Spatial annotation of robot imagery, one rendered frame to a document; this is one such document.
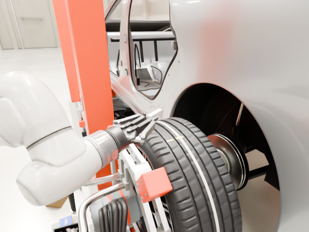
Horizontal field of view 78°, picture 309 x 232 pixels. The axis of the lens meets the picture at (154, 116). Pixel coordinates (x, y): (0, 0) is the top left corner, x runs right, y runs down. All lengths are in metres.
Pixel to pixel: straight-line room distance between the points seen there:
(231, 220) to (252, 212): 1.41
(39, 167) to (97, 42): 0.77
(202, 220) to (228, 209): 0.10
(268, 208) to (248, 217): 0.25
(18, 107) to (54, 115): 0.07
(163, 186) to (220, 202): 0.22
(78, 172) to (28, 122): 0.14
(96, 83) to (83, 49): 0.18
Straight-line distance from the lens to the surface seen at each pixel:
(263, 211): 2.23
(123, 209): 0.66
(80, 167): 0.45
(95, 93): 1.12
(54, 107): 0.47
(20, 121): 0.46
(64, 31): 2.99
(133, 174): 0.65
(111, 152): 0.50
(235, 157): 1.07
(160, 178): 0.58
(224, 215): 0.73
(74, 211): 1.07
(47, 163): 0.44
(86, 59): 1.08
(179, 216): 0.65
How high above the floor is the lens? 1.54
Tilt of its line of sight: 24 degrees down
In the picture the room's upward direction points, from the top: straight up
